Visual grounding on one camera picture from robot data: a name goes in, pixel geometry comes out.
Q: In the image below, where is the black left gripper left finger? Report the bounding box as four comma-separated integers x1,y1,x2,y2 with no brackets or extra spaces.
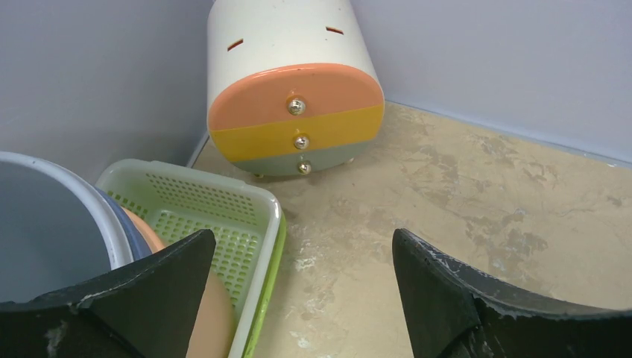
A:
1,229,216,357

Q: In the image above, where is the pale green perforated basket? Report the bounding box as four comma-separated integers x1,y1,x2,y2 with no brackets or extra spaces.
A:
97,159,287,357

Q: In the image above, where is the orange plastic bucket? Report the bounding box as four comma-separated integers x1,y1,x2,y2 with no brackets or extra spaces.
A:
120,207,236,358

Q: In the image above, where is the large grey plastic bucket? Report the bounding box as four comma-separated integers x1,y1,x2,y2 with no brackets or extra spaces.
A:
1,151,134,303

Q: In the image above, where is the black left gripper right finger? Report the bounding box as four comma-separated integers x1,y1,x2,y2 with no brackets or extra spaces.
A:
392,229,631,357

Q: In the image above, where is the blue plastic bucket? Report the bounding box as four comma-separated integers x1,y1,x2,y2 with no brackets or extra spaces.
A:
95,188,152,261

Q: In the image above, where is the cream cabinet with coloured drawers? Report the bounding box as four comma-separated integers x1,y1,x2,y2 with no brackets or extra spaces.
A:
207,0,385,176

